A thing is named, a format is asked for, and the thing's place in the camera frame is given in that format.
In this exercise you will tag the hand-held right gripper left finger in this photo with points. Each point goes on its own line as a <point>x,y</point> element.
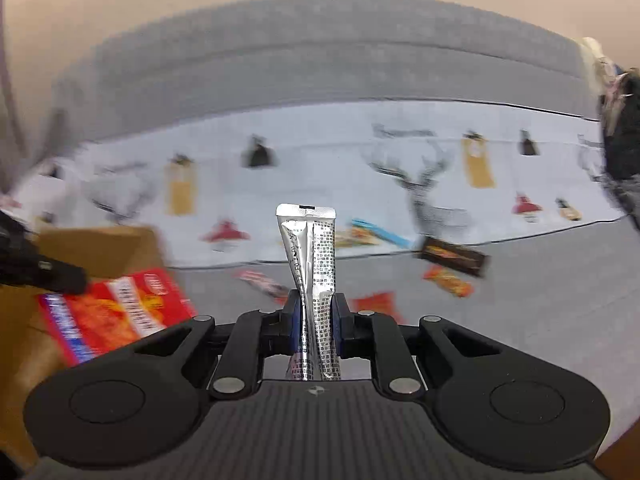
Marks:
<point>295,322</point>

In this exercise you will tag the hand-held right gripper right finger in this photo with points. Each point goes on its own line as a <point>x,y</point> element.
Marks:
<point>338,325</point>

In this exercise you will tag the cream fabric item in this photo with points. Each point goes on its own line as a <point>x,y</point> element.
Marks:
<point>595,57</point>

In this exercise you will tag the black snack packet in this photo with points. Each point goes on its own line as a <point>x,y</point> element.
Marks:
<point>452,256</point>

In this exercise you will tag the plain red snack packet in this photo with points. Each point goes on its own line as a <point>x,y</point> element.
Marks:
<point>375,301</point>

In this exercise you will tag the dark printed cloth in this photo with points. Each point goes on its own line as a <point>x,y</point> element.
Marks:
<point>622,130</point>

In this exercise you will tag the brown cardboard box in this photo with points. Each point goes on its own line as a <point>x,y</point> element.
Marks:
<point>100,250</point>

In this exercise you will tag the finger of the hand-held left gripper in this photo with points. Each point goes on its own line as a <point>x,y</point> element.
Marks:
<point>47,267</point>

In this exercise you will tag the grey printed bed cover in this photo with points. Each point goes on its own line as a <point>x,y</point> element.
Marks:
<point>320,60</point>

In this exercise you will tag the yellow orange snack packet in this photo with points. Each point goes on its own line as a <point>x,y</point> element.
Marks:
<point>357,239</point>

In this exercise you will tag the large red snack packet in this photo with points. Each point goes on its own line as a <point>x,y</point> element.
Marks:
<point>125,312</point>

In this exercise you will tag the silver snack packet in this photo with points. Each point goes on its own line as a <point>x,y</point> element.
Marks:
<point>312,250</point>

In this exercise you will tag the small orange red snack packet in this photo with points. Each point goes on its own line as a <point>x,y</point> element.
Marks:
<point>447,280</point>

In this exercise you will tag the red black stick packet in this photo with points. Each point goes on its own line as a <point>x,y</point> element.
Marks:
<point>260,282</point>

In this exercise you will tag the teal small tool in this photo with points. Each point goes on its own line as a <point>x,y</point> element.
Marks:
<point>382,234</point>

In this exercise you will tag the grey curtain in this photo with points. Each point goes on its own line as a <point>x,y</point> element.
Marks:
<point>10,110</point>

